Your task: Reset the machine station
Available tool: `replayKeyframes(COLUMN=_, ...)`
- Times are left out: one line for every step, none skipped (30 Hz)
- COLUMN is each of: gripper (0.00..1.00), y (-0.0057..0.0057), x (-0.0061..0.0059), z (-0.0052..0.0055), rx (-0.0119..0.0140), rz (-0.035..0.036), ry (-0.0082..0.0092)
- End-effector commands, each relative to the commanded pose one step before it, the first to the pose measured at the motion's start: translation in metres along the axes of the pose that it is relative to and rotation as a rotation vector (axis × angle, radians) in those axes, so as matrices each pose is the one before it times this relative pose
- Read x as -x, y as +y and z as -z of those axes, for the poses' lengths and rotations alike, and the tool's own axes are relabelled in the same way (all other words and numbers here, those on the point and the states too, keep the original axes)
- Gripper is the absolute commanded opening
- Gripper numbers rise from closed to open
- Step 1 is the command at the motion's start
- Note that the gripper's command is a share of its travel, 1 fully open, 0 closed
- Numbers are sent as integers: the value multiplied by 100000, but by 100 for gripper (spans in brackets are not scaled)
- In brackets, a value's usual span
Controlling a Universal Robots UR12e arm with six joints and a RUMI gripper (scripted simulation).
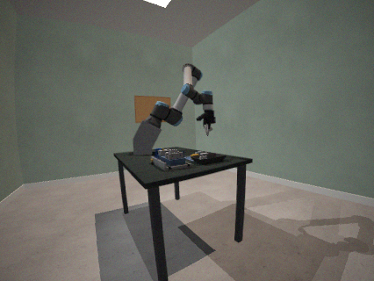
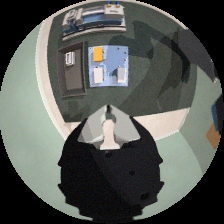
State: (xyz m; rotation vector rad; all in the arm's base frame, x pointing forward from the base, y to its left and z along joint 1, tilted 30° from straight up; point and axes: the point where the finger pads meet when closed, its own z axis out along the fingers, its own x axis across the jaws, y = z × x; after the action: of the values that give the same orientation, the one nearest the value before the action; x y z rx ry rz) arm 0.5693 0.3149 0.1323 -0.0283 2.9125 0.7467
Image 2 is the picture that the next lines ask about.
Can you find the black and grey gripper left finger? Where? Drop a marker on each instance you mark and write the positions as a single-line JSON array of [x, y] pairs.
[[89, 131]]

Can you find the yellow block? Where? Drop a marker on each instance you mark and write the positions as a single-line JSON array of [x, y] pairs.
[[98, 54]]

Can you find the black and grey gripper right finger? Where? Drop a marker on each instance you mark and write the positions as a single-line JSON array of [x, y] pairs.
[[129, 130]]

